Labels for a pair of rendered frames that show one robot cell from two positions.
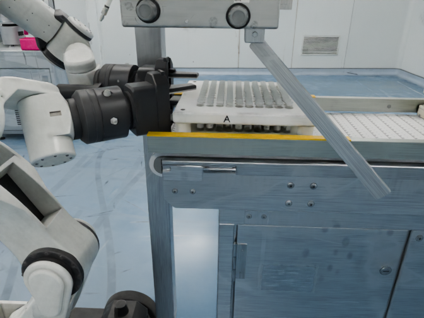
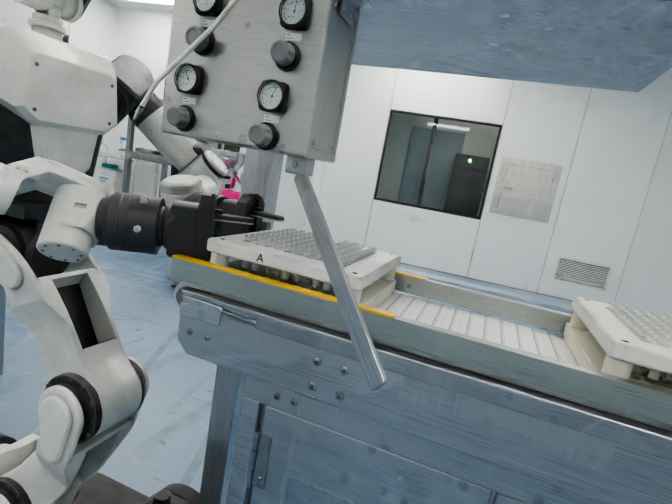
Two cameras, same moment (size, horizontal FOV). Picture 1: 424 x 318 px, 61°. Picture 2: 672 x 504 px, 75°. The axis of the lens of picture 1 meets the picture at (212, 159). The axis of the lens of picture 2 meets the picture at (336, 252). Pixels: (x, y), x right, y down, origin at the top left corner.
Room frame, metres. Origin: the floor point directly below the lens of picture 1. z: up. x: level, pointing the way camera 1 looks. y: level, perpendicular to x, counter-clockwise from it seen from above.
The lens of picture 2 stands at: (0.03, -0.29, 1.14)
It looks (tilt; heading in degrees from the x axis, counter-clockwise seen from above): 10 degrees down; 16
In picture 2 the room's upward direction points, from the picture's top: 10 degrees clockwise
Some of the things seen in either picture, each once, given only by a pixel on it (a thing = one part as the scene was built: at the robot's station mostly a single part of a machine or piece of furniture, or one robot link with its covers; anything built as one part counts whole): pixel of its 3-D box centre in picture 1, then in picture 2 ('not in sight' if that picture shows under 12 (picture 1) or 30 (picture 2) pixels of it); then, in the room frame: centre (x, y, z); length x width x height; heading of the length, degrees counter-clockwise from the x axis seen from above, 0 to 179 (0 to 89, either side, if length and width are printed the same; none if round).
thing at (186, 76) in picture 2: not in sight; (188, 78); (0.53, 0.09, 1.22); 0.04 x 0.01 x 0.04; 88
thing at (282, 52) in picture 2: not in sight; (284, 49); (0.52, -0.05, 1.27); 0.03 x 0.02 x 0.04; 88
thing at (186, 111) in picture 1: (243, 100); (313, 253); (0.70, -0.06, 1.00); 0.25 x 0.24 x 0.02; 177
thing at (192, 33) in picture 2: not in sight; (198, 34); (0.52, 0.07, 1.27); 0.03 x 0.02 x 0.04; 88
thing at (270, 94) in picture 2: not in sight; (272, 96); (0.53, -0.04, 1.21); 0.04 x 0.01 x 0.04; 88
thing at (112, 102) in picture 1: (132, 110); (172, 228); (0.60, 0.14, 1.01); 0.12 x 0.10 x 0.13; 120
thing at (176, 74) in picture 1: (183, 72); (268, 214); (0.77, 0.06, 1.04); 0.06 x 0.03 x 0.02; 80
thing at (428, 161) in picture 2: not in sight; (435, 163); (5.81, 0.29, 1.43); 1.38 x 0.01 x 1.16; 92
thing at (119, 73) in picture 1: (144, 85); (229, 220); (0.78, 0.15, 1.01); 0.12 x 0.10 x 0.13; 80
